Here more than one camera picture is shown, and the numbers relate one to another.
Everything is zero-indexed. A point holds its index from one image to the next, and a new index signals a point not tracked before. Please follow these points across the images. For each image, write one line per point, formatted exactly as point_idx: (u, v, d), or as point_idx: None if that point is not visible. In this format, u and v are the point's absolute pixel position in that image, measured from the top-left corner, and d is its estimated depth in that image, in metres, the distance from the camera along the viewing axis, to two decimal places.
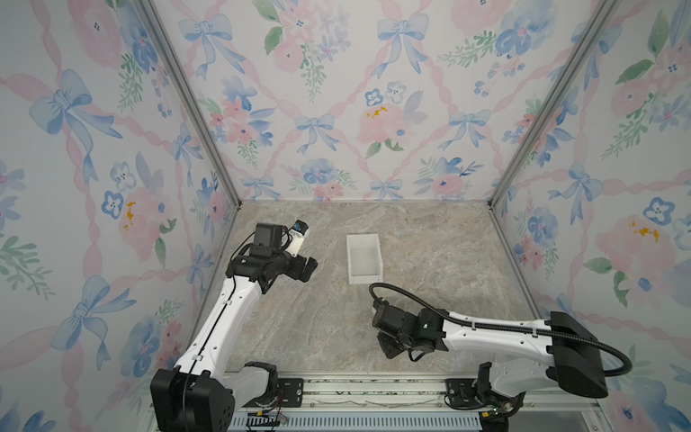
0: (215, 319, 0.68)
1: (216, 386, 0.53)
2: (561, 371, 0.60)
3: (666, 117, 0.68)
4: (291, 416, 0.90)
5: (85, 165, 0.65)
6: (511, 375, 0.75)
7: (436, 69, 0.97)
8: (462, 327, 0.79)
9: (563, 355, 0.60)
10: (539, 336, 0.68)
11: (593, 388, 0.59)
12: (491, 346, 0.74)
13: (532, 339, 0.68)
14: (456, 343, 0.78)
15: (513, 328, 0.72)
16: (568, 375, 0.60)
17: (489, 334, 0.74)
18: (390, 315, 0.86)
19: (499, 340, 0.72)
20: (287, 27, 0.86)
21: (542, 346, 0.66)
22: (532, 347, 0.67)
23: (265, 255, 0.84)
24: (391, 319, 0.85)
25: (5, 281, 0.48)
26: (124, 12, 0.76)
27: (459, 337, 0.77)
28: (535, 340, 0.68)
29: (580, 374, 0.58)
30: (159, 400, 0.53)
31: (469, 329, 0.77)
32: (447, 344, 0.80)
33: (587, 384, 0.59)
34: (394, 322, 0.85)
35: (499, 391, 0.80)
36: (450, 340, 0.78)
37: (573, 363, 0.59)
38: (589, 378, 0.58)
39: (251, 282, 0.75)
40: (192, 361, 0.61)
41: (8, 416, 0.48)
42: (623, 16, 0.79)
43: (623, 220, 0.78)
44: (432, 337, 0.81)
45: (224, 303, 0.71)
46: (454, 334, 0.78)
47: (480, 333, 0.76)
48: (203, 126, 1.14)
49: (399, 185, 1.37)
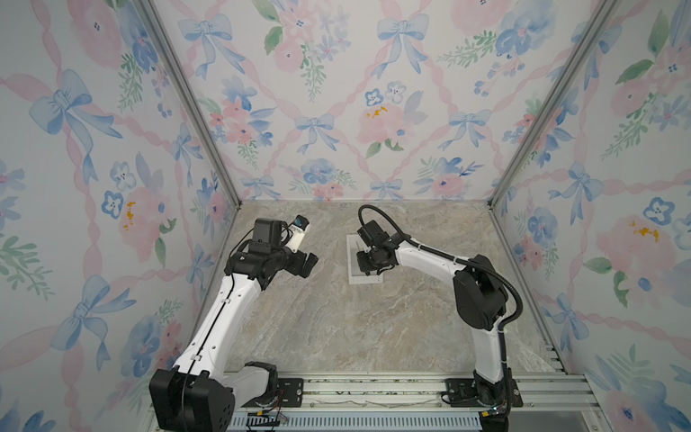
0: (214, 318, 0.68)
1: (214, 387, 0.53)
2: (457, 289, 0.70)
3: (666, 117, 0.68)
4: (291, 415, 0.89)
5: (85, 165, 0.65)
6: (478, 349, 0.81)
7: (436, 69, 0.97)
8: (410, 245, 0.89)
9: (464, 277, 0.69)
10: (457, 262, 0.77)
11: (479, 318, 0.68)
12: (426, 265, 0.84)
13: (450, 265, 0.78)
14: (403, 256, 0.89)
15: (442, 253, 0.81)
16: (462, 295, 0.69)
17: (426, 255, 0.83)
18: (369, 226, 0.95)
19: (429, 259, 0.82)
20: (287, 27, 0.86)
21: (453, 268, 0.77)
22: (445, 269, 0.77)
23: (265, 250, 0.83)
24: (369, 229, 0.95)
25: (5, 281, 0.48)
26: (123, 12, 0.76)
27: (406, 252, 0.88)
28: (453, 265, 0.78)
29: (468, 296, 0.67)
30: (159, 399, 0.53)
31: (415, 248, 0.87)
32: (397, 256, 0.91)
33: (474, 310, 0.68)
34: (369, 232, 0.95)
35: (484, 375, 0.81)
36: (400, 251, 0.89)
37: (469, 285, 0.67)
38: (473, 301, 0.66)
39: (250, 280, 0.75)
40: (192, 360, 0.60)
41: (8, 416, 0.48)
42: (623, 16, 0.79)
43: (623, 220, 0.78)
44: (390, 248, 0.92)
45: (222, 301, 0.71)
46: (405, 247, 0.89)
47: (421, 252, 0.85)
48: (203, 126, 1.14)
49: (399, 185, 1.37)
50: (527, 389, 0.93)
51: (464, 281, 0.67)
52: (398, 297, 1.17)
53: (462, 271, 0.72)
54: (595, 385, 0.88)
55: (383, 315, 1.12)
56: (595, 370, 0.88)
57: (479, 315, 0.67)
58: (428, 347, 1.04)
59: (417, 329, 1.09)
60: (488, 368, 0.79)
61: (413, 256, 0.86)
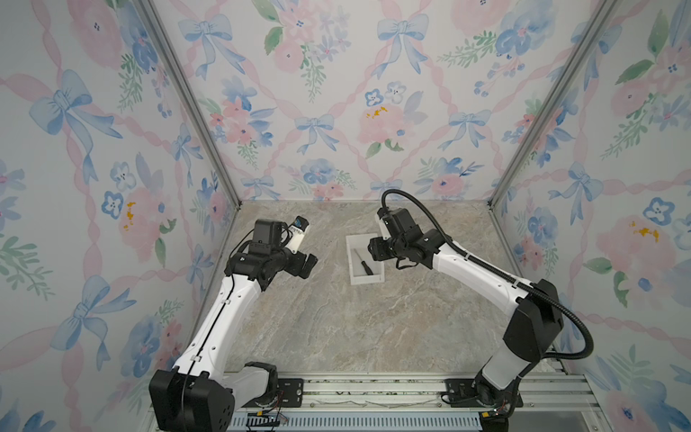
0: (215, 319, 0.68)
1: (214, 388, 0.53)
2: (517, 319, 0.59)
3: (666, 117, 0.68)
4: (291, 415, 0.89)
5: (85, 165, 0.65)
6: (496, 360, 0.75)
7: (436, 69, 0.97)
8: (455, 253, 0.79)
9: (527, 307, 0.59)
10: (517, 287, 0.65)
11: (531, 350, 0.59)
12: (471, 279, 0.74)
13: (509, 287, 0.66)
14: (443, 263, 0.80)
15: (498, 271, 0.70)
16: (520, 325, 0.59)
17: (476, 267, 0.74)
18: (402, 218, 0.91)
19: (481, 274, 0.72)
20: (287, 27, 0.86)
21: (514, 294, 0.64)
22: (503, 292, 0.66)
23: (265, 253, 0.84)
24: (402, 220, 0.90)
25: (5, 281, 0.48)
26: (124, 12, 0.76)
27: (448, 259, 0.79)
28: (512, 290, 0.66)
29: (529, 328, 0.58)
30: (159, 400, 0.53)
31: (461, 257, 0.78)
32: (435, 260, 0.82)
33: (530, 344, 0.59)
34: (401, 223, 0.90)
35: (489, 378, 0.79)
36: (441, 257, 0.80)
37: (533, 319, 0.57)
38: (534, 335, 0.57)
39: (250, 281, 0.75)
40: (192, 361, 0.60)
41: (8, 416, 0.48)
42: (623, 16, 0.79)
43: (623, 220, 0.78)
44: (426, 249, 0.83)
45: (222, 301, 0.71)
46: (447, 253, 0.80)
47: (469, 264, 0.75)
48: (203, 126, 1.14)
49: (398, 185, 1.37)
50: (527, 389, 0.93)
51: (529, 312, 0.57)
52: (397, 297, 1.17)
53: (524, 300, 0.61)
54: (595, 385, 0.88)
55: (383, 315, 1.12)
56: (594, 370, 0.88)
57: (534, 350, 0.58)
58: (428, 347, 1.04)
59: (417, 329, 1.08)
60: (501, 380, 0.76)
61: (458, 267, 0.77)
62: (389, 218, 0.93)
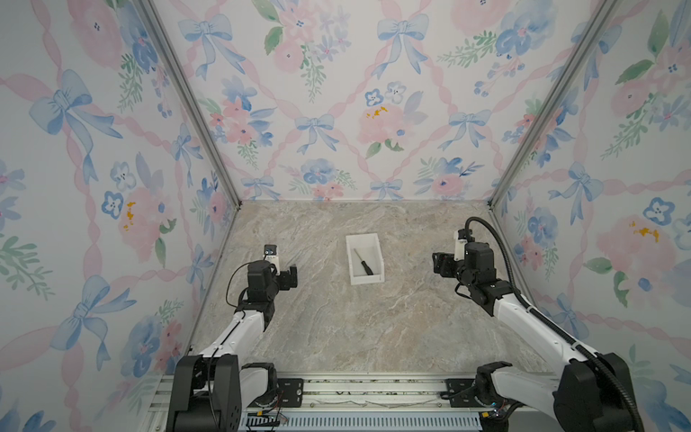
0: (231, 328, 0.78)
1: (237, 364, 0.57)
2: (569, 382, 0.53)
3: (666, 117, 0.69)
4: (291, 415, 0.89)
5: (85, 165, 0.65)
6: (516, 381, 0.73)
7: (436, 69, 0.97)
8: (518, 304, 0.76)
9: (579, 368, 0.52)
10: (577, 350, 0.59)
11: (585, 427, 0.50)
12: (528, 331, 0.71)
13: (568, 349, 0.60)
14: (503, 310, 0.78)
15: (560, 331, 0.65)
16: (569, 387, 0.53)
17: (535, 321, 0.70)
18: (484, 257, 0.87)
19: (539, 328, 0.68)
20: (287, 27, 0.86)
21: (569, 355, 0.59)
22: (558, 348, 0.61)
23: (266, 296, 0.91)
24: (483, 258, 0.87)
25: (5, 281, 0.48)
26: (124, 12, 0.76)
27: (509, 308, 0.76)
28: (569, 351, 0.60)
29: (579, 395, 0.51)
30: (181, 382, 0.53)
31: (523, 309, 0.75)
32: (496, 308, 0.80)
33: (580, 417, 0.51)
34: (480, 262, 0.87)
35: (494, 382, 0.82)
36: (502, 304, 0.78)
37: (584, 384, 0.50)
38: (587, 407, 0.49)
39: (258, 315, 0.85)
40: (214, 348, 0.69)
41: (8, 416, 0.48)
42: (623, 16, 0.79)
43: (623, 220, 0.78)
44: (489, 295, 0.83)
45: (237, 320, 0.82)
46: (509, 301, 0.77)
47: (529, 316, 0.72)
48: (203, 126, 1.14)
49: (399, 185, 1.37)
50: None
51: (579, 375, 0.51)
52: (398, 297, 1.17)
53: (577, 362, 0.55)
54: None
55: (383, 315, 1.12)
56: None
57: (586, 427, 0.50)
58: (428, 347, 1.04)
59: (417, 329, 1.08)
60: (513, 394, 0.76)
61: (517, 318, 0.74)
62: (471, 249, 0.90)
